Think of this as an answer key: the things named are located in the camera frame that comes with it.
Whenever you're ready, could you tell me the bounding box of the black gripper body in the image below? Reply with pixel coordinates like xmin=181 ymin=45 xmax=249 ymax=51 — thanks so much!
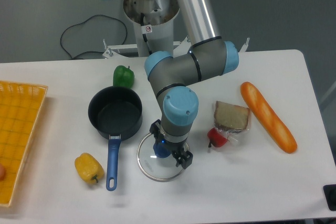
xmin=153 ymin=126 xmax=189 ymax=156

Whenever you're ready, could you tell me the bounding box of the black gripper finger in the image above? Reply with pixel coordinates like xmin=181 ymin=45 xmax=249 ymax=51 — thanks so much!
xmin=174 ymin=150 xmax=193 ymax=169
xmin=149 ymin=119 xmax=162 ymax=142

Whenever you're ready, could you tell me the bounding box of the toast slice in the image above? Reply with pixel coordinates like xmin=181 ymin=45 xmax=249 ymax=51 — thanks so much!
xmin=214 ymin=101 xmax=250 ymax=145

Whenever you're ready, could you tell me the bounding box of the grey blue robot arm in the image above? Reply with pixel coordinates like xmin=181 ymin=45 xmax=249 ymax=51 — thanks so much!
xmin=123 ymin=0 xmax=239 ymax=168

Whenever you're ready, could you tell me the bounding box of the glass pot lid blue knob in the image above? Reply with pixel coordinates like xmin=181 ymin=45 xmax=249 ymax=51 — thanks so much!
xmin=136 ymin=133 xmax=184 ymax=182

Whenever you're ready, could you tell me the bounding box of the red bell pepper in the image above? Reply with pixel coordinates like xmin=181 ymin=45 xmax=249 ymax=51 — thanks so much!
xmin=207 ymin=128 xmax=228 ymax=151

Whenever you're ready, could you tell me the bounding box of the green bell pepper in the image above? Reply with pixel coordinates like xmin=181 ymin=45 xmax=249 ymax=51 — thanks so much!
xmin=113 ymin=65 xmax=134 ymax=88

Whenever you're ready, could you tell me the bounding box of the yellow bell pepper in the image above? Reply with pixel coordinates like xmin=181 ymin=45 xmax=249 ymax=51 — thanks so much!
xmin=75 ymin=153 xmax=104 ymax=184

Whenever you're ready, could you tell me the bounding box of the orange baguette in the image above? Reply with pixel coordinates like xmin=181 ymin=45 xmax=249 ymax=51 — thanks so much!
xmin=240 ymin=82 xmax=298 ymax=154

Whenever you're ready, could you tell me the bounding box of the yellow woven basket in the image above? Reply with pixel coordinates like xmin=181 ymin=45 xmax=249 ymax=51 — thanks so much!
xmin=1 ymin=80 xmax=48 ymax=207

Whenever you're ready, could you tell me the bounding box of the black device at table edge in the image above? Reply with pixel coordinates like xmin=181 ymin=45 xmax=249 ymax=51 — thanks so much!
xmin=323 ymin=184 xmax=336 ymax=211

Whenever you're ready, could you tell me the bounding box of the dark saucepan blue handle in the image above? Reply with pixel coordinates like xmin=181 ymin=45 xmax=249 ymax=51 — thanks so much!
xmin=88 ymin=87 xmax=143 ymax=191

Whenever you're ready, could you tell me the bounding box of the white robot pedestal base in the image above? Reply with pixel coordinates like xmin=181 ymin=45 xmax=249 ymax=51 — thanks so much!
xmin=101 ymin=0 xmax=250 ymax=59

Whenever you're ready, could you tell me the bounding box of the black cable on floor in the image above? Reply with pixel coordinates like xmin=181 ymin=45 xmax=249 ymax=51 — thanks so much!
xmin=60 ymin=14 xmax=128 ymax=60

